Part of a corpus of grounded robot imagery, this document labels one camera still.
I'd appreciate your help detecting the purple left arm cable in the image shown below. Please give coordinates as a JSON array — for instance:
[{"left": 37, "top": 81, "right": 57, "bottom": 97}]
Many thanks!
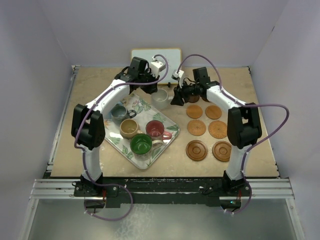
[{"left": 74, "top": 54, "right": 169, "bottom": 187}]

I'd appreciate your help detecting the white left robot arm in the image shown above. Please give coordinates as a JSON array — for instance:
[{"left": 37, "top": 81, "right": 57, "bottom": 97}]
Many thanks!
[{"left": 71, "top": 57, "right": 161, "bottom": 196}]

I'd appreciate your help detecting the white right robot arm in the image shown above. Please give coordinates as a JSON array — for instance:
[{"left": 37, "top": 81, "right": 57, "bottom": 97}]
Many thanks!
[{"left": 170, "top": 67, "right": 262, "bottom": 196}]

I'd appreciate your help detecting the light wooden coaster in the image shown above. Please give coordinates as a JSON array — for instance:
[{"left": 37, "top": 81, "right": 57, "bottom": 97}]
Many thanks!
[{"left": 205, "top": 105, "right": 222, "bottom": 120}]

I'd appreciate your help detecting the woven bamboo coaster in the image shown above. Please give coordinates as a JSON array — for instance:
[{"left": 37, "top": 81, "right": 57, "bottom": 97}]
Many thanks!
[
  {"left": 187, "top": 119, "right": 206, "bottom": 136},
  {"left": 208, "top": 120, "right": 227, "bottom": 139}
]

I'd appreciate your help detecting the black front rail base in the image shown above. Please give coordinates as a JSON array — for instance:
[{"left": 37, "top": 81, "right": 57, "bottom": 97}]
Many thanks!
[{"left": 72, "top": 177, "right": 252, "bottom": 209}]

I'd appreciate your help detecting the small whiteboard with stand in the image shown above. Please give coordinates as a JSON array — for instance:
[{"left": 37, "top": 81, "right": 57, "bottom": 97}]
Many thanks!
[{"left": 130, "top": 48, "right": 182, "bottom": 85}]

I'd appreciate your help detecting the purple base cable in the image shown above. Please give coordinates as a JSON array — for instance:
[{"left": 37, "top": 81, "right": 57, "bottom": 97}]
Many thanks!
[
  {"left": 83, "top": 184, "right": 136, "bottom": 222},
  {"left": 223, "top": 179, "right": 257, "bottom": 216}
]

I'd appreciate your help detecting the grey blue ceramic cup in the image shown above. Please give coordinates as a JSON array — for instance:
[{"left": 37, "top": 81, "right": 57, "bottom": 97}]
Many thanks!
[{"left": 111, "top": 105, "right": 137, "bottom": 120}]

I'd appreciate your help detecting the dark walnut coaster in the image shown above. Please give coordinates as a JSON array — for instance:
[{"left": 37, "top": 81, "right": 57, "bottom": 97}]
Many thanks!
[{"left": 185, "top": 95, "right": 200, "bottom": 103}]

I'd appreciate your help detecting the orange wooden coaster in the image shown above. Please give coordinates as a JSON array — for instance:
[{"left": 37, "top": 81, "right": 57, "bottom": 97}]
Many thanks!
[{"left": 186, "top": 104, "right": 203, "bottom": 119}]

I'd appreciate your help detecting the floral serving tray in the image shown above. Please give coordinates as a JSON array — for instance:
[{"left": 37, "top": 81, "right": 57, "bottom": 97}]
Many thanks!
[{"left": 104, "top": 92, "right": 181, "bottom": 170}]

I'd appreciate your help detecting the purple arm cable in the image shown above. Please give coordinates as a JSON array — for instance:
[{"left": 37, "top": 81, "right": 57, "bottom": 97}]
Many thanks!
[
  {"left": 74, "top": 54, "right": 169, "bottom": 187},
  {"left": 177, "top": 54, "right": 291, "bottom": 185}
]

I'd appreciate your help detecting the red ceramic cup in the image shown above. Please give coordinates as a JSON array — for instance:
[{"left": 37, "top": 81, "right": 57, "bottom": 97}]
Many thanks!
[{"left": 145, "top": 120, "right": 172, "bottom": 141}]

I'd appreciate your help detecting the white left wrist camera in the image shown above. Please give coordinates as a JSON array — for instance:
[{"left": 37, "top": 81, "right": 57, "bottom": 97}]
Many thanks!
[{"left": 149, "top": 57, "right": 167, "bottom": 78}]

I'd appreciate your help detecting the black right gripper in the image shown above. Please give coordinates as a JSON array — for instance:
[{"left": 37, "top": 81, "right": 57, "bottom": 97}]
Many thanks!
[{"left": 170, "top": 80, "right": 199, "bottom": 107}]

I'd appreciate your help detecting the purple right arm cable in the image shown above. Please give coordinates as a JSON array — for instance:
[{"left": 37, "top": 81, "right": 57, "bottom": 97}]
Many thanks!
[{"left": 177, "top": 54, "right": 291, "bottom": 185}]

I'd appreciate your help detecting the green ceramic cup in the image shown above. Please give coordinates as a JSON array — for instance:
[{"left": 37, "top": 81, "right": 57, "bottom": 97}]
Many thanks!
[{"left": 130, "top": 133, "right": 164, "bottom": 155}]

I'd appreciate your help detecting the white ceramic cup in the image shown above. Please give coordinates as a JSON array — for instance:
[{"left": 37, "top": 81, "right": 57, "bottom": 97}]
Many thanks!
[{"left": 151, "top": 88, "right": 173, "bottom": 110}]

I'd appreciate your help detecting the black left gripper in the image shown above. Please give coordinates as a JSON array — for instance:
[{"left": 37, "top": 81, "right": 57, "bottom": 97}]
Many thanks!
[{"left": 138, "top": 69, "right": 160, "bottom": 95}]

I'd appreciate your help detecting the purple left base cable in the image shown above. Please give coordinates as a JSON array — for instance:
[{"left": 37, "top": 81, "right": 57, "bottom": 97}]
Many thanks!
[{"left": 83, "top": 184, "right": 136, "bottom": 222}]

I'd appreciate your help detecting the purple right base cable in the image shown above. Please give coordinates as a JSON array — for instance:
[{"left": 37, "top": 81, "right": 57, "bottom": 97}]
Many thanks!
[{"left": 223, "top": 179, "right": 257, "bottom": 216}]

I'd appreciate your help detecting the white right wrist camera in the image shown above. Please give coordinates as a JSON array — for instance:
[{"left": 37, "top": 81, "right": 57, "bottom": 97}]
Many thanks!
[{"left": 171, "top": 70, "right": 185, "bottom": 81}]

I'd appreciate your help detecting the aluminium frame rail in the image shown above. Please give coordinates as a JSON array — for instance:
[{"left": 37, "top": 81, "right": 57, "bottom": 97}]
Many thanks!
[{"left": 29, "top": 178, "right": 294, "bottom": 200}]

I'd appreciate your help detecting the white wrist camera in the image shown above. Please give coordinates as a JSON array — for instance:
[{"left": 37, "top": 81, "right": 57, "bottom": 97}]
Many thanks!
[
  {"left": 149, "top": 57, "right": 167, "bottom": 78},
  {"left": 171, "top": 70, "right": 185, "bottom": 81}
]

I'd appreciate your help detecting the tan ceramic cup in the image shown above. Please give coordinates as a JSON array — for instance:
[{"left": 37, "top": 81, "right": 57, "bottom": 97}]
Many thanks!
[{"left": 119, "top": 119, "right": 143, "bottom": 140}]

